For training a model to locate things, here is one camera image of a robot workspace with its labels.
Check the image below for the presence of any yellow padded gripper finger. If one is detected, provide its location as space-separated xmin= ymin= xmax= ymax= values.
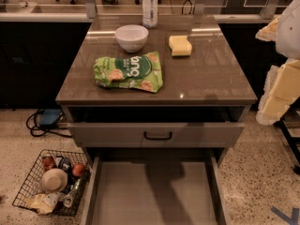
xmin=256 ymin=59 xmax=300 ymax=126
xmin=255 ymin=16 xmax=280 ymax=41

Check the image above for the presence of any green rice chip bag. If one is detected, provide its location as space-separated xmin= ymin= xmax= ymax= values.
xmin=93 ymin=52 xmax=163 ymax=93

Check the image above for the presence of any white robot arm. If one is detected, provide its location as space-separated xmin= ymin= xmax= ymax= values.
xmin=255 ymin=0 xmax=300 ymax=126

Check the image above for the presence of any grey drawer cabinet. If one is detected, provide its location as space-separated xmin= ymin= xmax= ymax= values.
xmin=56 ymin=15 xmax=256 ymax=225

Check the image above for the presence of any grey middle drawer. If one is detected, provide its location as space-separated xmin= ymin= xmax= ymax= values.
xmin=80 ymin=153 xmax=232 ymax=225

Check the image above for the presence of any grey drawer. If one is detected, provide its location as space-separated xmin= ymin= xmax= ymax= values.
xmin=80 ymin=153 xmax=232 ymax=225
xmin=68 ymin=121 xmax=244 ymax=148

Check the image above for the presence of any grey top drawer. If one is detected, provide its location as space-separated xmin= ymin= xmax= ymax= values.
xmin=68 ymin=121 xmax=244 ymax=148

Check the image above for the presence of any blue white snack bag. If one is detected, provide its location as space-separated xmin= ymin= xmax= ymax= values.
xmin=54 ymin=156 xmax=71 ymax=173

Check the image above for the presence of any crumpled yellow snack bag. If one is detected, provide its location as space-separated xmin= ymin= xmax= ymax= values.
xmin=24 ymin=192 xmax=65 ymax=215

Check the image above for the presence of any yellow sponge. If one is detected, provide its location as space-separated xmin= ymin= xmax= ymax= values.
xmin=169 ymin=36 xmax=192 ymax=56

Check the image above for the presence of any clear plastic water bottle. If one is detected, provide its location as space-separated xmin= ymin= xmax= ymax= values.
xmin=142 ymin=0 xmax=158 ymax=28

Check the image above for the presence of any blue floor tape mark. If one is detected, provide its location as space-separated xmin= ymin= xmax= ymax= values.
xmin=271 ymin=206 xmax=300 ymax=225

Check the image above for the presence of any white ceramic bowl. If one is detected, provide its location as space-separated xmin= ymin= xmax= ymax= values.
xmin=114 ymin=24 xmax=149 ymax=53

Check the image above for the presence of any red apple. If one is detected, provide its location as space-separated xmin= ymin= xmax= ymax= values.
xmin=72 ymin=163 xmax=85 ymax=177

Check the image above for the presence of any blue power adapter box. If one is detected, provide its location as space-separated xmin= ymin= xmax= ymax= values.
xmin=39 ymin=109 xmax=62 ymax=128

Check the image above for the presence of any small glass bottle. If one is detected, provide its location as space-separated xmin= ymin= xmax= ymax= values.
xmin=63 ymin=179 xmax=82 ymax=208

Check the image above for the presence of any red soda can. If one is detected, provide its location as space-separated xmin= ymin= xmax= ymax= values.
xmin=41 ymin=154 xmax=56 ymax=172

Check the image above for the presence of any black floor cable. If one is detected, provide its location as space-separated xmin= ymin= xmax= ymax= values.
xmin=25 ymin=108 xmax=73 ymax=139

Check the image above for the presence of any black wire basket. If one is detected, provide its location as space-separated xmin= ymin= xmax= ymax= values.
xmin=12 ymin=149 xmax=90 ymax=217

